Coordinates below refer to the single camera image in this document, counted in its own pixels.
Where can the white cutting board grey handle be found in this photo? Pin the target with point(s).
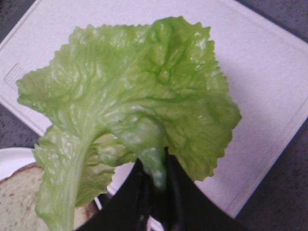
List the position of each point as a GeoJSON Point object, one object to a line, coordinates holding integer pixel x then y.
{"type": "Point", "coordinates": [266, 66]}

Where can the white round plate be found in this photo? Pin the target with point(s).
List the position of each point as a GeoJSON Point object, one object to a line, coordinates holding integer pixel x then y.
{"type": "Point", "coordinates": [12, 159]}

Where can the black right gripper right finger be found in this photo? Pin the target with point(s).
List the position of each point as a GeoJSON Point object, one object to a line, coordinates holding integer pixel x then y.
{"type": "Point", "coordinates": [183, 207]}

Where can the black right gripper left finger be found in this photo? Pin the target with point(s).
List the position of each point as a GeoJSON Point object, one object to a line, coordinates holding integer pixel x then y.
{"type": "Point", "coordinates": [128, 209]}

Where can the green lettuce leaf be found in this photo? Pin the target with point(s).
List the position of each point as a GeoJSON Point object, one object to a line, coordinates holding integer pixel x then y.
{"type": "Point", "coordinates": [115, 94]}

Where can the bottom bread slice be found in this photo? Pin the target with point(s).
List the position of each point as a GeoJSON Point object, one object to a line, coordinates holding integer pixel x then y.
{"type": "Point", "coordinates": [32, 200]}

